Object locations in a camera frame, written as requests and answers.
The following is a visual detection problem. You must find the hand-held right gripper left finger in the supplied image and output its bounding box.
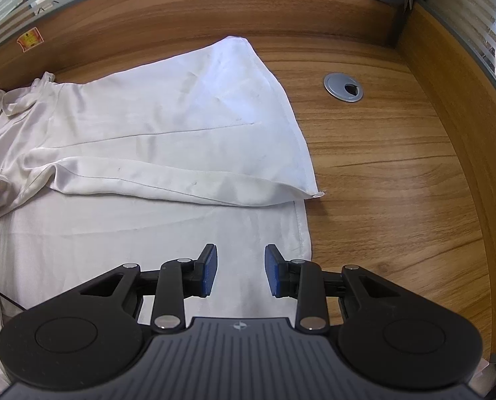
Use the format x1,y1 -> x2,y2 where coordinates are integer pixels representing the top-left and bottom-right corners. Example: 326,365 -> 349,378
79,243 -> 219,335

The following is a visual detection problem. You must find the pale button shirt with pocket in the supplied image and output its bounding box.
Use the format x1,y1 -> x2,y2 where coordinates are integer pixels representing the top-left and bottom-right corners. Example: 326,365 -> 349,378
0,35 -> 327,330

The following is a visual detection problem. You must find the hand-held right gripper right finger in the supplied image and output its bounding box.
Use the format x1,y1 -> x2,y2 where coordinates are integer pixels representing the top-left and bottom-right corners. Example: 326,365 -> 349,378
264,243 -> 404,335

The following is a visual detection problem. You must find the thin black cable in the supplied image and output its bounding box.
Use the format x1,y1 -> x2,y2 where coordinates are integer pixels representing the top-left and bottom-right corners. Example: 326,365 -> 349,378
0,278 -> 27,313

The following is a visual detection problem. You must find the round metal cable grommet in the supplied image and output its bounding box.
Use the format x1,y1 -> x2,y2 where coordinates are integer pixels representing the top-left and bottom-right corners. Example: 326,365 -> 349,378
323,72 -> 364,103

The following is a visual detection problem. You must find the red and yellow sticker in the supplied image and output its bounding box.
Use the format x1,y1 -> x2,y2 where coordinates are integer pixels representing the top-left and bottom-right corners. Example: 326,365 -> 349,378
17,27 -> 44,53

